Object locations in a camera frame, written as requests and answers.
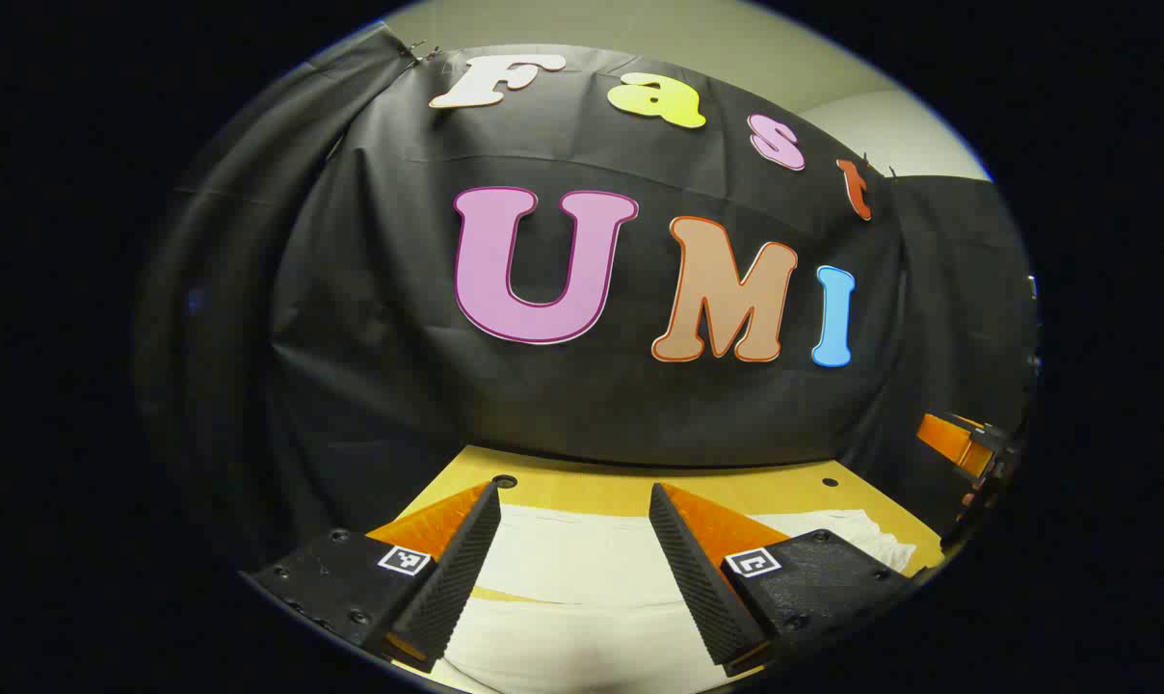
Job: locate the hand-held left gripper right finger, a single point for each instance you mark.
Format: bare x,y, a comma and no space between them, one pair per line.
698,578

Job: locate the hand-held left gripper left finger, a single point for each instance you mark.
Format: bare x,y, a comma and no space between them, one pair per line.
462,569

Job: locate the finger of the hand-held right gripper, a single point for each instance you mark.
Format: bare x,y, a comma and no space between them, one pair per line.
948,436

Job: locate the white jeans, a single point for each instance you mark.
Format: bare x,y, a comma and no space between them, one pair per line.
582,569

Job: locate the black backdrop cloth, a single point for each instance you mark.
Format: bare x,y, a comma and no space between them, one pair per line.
399,386

